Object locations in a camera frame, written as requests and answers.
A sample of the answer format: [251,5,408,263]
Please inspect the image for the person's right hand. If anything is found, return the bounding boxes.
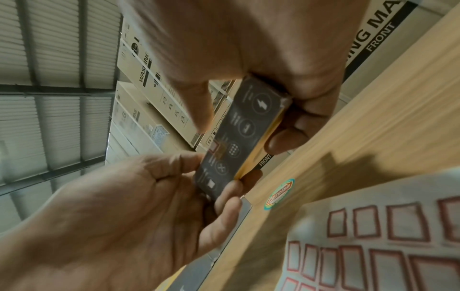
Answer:
[120,0,373,156]

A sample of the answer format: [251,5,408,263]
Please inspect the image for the person's left hand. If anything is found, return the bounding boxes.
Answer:
[0,151,263,291]

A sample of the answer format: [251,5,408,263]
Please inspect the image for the yellow box handled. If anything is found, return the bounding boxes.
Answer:
[194,74,293,201]

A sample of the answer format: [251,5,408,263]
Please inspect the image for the group of yellow boxes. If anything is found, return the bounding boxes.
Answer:
[154,195,253,291]

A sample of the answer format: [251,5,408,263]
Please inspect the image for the sheet of red-bordered labels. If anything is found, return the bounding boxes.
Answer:
[276,167,460,291]

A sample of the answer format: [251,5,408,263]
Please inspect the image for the stack of large printed cartons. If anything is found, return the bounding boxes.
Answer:
[104,0,448,171]

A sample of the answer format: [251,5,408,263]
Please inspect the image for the round green red sticker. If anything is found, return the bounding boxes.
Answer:
[264,178,297,212]

